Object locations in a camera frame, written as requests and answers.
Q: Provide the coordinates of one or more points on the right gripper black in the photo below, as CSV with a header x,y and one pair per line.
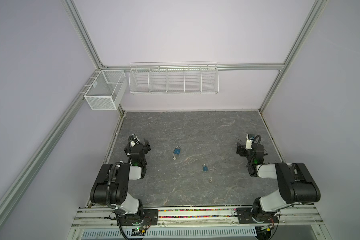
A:
x,y
244,149

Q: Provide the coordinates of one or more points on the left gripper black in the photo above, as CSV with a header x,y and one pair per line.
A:
x,y
140,147

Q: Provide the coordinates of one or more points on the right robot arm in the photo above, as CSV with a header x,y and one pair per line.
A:
x,y
295,183

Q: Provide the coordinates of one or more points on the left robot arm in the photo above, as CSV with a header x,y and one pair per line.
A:
x,y
112,183

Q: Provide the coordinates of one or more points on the large blue padlock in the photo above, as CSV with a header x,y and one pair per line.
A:
x,y
177,150

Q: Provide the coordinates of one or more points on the white mesh box basket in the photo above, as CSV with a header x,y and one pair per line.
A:
x,y
106,90

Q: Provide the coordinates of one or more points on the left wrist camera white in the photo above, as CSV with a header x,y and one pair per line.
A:
x,y
134,140

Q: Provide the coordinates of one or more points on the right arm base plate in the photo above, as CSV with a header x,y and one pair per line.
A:
x,y
246,215

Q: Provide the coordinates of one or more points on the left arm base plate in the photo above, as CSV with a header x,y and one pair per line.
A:
x,y
141,218

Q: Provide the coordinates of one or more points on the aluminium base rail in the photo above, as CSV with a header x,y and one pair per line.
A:
x,y
215,216

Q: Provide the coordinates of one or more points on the white vented cable duct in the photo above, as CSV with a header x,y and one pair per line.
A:
x,y
166,233

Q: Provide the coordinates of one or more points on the white wire shelf basket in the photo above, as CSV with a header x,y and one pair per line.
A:
x,y
174,78

